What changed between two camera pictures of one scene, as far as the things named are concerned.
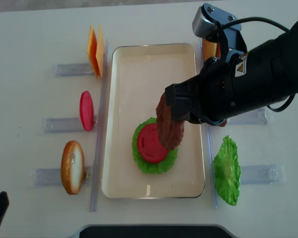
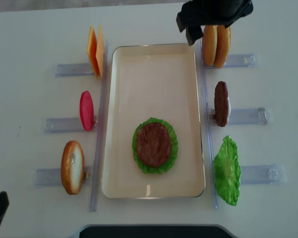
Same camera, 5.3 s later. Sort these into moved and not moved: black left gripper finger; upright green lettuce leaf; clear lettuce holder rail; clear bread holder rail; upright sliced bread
Moved: black left gripper finger
Not moved: upright green lettuce leaf; clear lettuce holder rail; clear bread holder rail; upright sliced bread
